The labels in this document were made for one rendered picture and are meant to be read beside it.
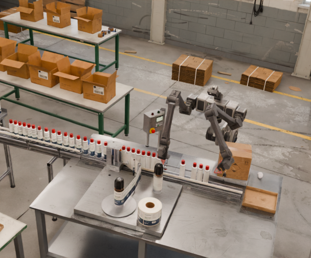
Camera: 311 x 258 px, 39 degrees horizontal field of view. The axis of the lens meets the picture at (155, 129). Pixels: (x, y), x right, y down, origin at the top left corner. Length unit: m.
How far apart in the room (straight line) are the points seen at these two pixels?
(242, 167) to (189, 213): 0.74
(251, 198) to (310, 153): 2.60
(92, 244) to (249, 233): 1.56
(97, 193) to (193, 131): 2.95
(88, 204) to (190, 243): 0.95
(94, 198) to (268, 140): 3.50
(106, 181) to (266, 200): 1.50
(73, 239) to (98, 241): 0.26
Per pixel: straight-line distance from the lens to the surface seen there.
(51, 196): 4.15
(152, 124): 4.08
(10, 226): 3.98
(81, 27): 8.18
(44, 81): 6.15
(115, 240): 4.55
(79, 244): 4.54
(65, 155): 4.63
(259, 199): 4.27
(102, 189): 4.11
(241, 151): 4.35
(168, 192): 4.10
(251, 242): 3.84
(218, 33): 9.41
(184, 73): 8.12
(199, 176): 4.19
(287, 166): 6.30
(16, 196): 5.52
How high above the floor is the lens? 3.49
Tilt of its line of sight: 32 degrees down
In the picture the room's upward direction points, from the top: 4 degrees clockwise
